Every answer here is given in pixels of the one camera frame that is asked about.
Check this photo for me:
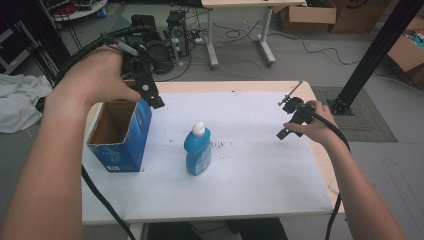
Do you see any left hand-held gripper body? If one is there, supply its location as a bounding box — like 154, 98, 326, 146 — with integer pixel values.
120, 32, 158, 88

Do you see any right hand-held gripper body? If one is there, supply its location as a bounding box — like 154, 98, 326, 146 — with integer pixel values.
281, 95, 317, 138

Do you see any blue cardboard box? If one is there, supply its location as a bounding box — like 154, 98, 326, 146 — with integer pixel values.
86, 98, 153, 174

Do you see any blue bottle with white cap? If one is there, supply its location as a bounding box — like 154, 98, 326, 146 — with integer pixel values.
183, 121, 213, 177

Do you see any person's right hand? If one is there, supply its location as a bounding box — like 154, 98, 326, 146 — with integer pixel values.
282, 99, 339, 149

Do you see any person's left hand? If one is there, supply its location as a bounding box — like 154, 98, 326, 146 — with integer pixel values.
53, 45, 143, 109

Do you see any black equipment on floor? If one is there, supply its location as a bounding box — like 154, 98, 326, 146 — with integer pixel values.
129, 9, 192, 76

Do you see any white table mat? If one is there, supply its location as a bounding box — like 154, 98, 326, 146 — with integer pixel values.
81, 90, 334, 225

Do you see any grey floor mat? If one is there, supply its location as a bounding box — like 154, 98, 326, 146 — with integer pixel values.
311, 85, 399, 144

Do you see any round white table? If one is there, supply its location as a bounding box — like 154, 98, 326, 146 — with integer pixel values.
46, 0, 109, 23

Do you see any small brown cardboard box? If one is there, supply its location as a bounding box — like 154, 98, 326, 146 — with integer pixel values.
279, 0, 338, 34

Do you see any black metal stand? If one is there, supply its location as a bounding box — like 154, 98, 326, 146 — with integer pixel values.
327, 0, 424, 116

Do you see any person's right leg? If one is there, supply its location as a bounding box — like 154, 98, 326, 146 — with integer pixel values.
226, 217, 290, 240

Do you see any person's leg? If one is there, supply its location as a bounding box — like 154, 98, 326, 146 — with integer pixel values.
145, 221, 204, 240
226, 217, 290, 240

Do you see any black rack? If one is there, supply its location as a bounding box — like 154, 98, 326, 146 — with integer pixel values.
0, 0, 72, 77

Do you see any white-legged desk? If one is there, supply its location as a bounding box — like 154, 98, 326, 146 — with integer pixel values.
201, 0, 307, 68

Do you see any large brown cardboard box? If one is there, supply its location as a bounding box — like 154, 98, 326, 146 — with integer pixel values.
328, 0, 395, 35

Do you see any white cloth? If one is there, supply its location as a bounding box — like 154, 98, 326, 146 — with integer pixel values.
0, 73, 54, 134

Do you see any open cardboard box with items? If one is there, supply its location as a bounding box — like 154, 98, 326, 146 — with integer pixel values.
385, 15, 424, 88

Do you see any person's left leg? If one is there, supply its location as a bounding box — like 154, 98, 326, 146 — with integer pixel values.
145, 221, 204, 240

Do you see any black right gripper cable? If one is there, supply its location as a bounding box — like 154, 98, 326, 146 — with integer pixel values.
311, 112, 352, 240

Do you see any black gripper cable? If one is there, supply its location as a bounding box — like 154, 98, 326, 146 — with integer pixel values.
53, 25, 158, 240
311, 112, 352, 240

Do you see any long black floor cable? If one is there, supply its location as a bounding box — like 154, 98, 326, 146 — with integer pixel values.
266, 30, 363, 67

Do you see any looped black floor cable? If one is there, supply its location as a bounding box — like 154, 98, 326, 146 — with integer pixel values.
212, 19, 265, 44

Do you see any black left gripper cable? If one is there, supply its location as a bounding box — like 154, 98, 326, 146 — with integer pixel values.
53, 25, 158, 240

